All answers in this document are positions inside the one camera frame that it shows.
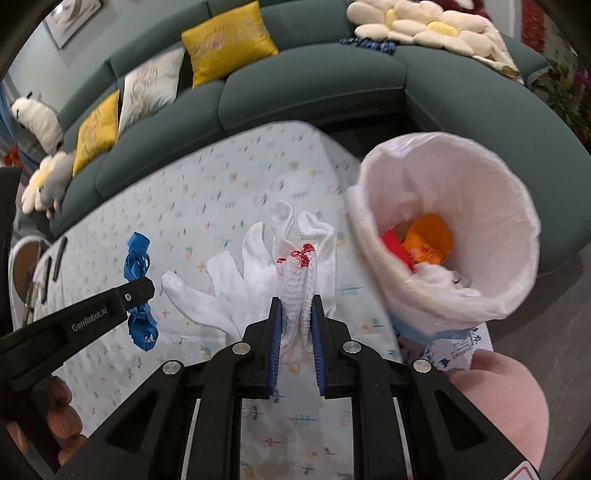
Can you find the framed wall picture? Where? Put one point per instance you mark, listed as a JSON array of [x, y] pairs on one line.
[[74, 21]]

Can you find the grey embroidered cushion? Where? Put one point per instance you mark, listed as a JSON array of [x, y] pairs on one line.
[[150, 90]]

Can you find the person's left hand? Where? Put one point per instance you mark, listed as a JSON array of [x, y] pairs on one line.
[[64, 415]]

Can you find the small grey flower plush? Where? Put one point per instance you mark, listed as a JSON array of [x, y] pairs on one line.
[[46, 184]]

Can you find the white flower plush cushion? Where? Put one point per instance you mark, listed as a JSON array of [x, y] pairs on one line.
[[374, 16], [457, 34]]

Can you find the pink stool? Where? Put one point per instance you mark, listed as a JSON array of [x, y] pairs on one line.
[[503, 406]]

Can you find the round wooden chair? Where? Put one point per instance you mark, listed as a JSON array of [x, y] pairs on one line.
[[25, 267]]

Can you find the black stick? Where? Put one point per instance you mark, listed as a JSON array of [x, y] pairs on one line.
[[60, 258]]

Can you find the white paper towel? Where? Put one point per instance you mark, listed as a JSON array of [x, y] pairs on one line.
[[443, 281]]

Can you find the yellow embroidered cushion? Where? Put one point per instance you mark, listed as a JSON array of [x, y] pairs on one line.
[[97, 131], [228, 44]]

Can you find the white cotton glove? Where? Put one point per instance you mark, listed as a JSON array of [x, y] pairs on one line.
[[231, 290]]

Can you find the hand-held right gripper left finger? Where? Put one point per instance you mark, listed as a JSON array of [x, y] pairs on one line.
[[273, 341]]

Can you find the white lined trash bin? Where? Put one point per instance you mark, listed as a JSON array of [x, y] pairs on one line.
[[461, 184]]

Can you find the patterned light tablecloth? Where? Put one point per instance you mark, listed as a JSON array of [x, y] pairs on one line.
[[231, 184]]

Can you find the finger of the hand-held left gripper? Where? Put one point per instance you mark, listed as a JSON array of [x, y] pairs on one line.
[[136, 295]]

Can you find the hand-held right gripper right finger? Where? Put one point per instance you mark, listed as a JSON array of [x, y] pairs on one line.
[[318, 346]]

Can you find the red hanging decoration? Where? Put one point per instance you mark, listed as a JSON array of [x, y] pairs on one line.
[[534, 21]]

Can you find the blue patterned cloth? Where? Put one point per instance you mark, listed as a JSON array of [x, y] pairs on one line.
[[369, 44]]

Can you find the beige quilted blanket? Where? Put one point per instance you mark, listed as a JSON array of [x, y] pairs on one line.
[[501, 53]]

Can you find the orange crinkled wrapper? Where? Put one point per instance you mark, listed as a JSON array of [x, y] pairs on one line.
[[429, 237]]

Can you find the red plush toy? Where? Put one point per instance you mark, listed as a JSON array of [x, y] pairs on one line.
[[455, 3]]

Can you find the white knit glove red mark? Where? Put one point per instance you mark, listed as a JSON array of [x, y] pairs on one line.
[[293, 281]]

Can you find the green curved sofa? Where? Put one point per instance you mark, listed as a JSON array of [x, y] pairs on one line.
[[300, 92]]

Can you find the white plush toy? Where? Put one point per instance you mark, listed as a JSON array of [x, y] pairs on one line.
[[37, 122]]

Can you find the blue plastic ribbon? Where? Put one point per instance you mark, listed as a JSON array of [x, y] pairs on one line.
[[137, 261]]

